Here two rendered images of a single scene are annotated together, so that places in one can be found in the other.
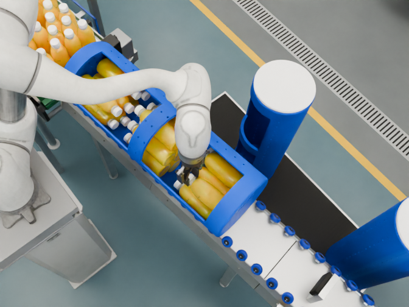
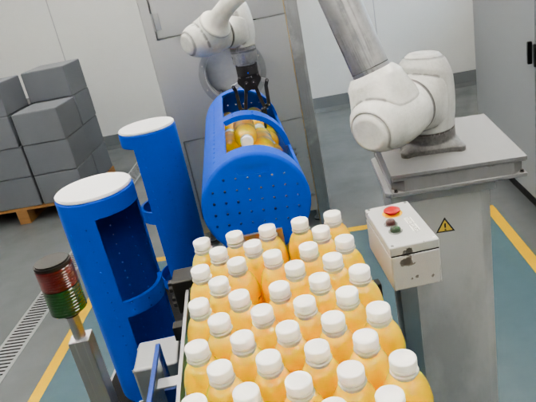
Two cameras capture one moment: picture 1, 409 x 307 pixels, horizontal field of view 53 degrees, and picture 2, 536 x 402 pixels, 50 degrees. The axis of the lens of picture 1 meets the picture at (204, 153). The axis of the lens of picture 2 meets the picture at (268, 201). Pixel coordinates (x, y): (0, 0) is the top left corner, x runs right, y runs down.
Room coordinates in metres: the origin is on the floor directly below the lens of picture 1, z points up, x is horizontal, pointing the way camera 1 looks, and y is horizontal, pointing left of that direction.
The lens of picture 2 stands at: (1.79, 1.62, 1.65)
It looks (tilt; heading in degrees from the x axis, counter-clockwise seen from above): 22 degrees down; 232
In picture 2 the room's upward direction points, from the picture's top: 12 degrees counter-clockwise
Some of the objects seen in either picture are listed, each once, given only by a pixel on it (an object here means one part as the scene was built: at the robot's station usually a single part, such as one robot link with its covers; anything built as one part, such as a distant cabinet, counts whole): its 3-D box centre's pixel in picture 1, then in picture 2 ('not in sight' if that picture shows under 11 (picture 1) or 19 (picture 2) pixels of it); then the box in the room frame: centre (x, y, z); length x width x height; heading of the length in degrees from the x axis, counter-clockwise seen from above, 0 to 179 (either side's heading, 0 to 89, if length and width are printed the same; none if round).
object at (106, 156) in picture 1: (105, 155); not in sight; (0.93, 0.58, 0.31); 0.06 x 0.06 x 0.63; 53
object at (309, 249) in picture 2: not in sight; (308, 249); (1.11, 0.84, 1.11); 0.04 x 0.04 x 0.02
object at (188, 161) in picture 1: (192, 149); (244, 55); (0.55, 0.04, 1.37); 0.09 x 0.09 x 0.06
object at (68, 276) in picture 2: not in sight; (57, 274); (1.55, 0.68, 1.23); 0.06 x 0.06 x 0.04
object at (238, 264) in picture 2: (50, 16); (236, 264); (1.23, 0.75, 1.11); 0.04 x 0.04 x 0.02
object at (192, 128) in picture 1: (192, 129); (234, 24); (0.56, 0.04, 1.48); 0.13 x 0.11 x 0.16; 6
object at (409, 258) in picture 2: not in sight; (401, 242); (0.92, 0.93, 1.05); 0.20 x 0.10 x 0.10; 53
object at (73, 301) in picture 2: not in sight; (65, 297); (1.55, 0.68, 1.18); 0.06 x 0.06 x 0.05
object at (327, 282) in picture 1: (320, 287); not in sight; (0.23, -0.48, 1.00); 0.10 x 0.04 x 0.15; 143
